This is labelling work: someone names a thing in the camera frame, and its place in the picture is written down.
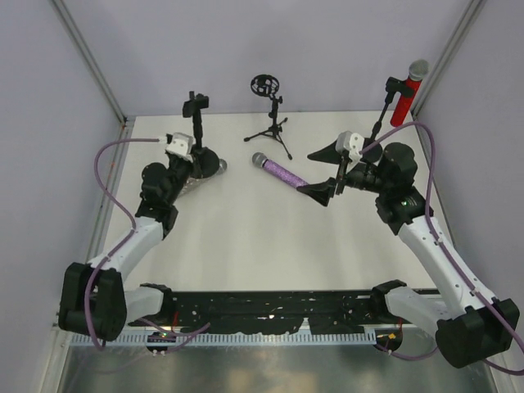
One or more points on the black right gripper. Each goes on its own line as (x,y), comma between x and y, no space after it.
(329,154)

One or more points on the purple glitter microphone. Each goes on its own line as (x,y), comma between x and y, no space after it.
(261,161)

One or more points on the white slotted cable duct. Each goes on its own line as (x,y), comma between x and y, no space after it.
(301,338)

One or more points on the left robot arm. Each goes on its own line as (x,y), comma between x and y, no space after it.
(93,299)

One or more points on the black tripod shock-mount stand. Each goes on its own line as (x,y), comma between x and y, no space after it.
(268,86)

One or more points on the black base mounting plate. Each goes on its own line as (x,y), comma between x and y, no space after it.
(272,312)

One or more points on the red glitter microphone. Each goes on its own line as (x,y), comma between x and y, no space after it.
(418,70)

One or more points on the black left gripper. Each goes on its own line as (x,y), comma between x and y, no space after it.
(195,166)

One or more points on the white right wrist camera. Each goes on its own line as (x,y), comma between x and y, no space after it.
(351,144)

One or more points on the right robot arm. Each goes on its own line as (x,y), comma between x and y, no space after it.
(473,324)

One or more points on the round-base mic stand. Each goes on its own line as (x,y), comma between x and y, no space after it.
(393,86)
(192,109)

